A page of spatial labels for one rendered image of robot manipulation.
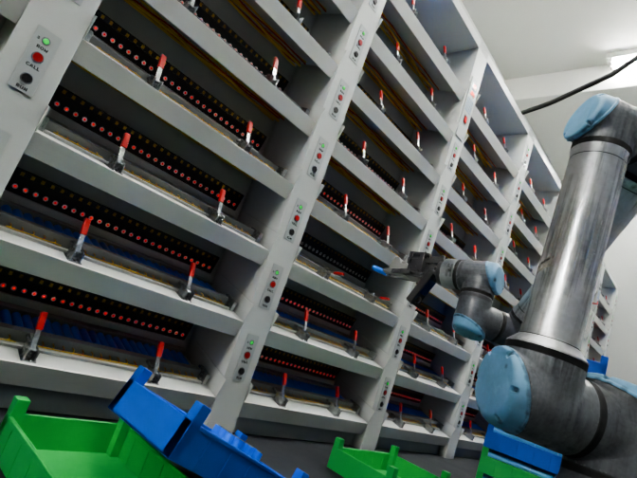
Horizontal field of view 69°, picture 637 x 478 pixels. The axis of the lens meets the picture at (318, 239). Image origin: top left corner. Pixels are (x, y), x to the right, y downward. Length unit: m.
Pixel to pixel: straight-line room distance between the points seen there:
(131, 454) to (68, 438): 0.10
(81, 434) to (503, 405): 0.73
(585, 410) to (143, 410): 0.75
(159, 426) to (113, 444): 0.21
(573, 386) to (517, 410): 0.12
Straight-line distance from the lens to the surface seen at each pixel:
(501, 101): 2.54
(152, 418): 0.77
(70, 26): 1.03
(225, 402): 1.27
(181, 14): 1.15
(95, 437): 0.94
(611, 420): 1.03
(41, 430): 0.90
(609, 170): 1.11
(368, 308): 1.62
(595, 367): 1.79
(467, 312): 1.32
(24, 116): 0.98
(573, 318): 1.00
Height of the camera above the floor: 0.30
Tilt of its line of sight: 12 degrees up
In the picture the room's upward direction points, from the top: 19 degrees clockwise
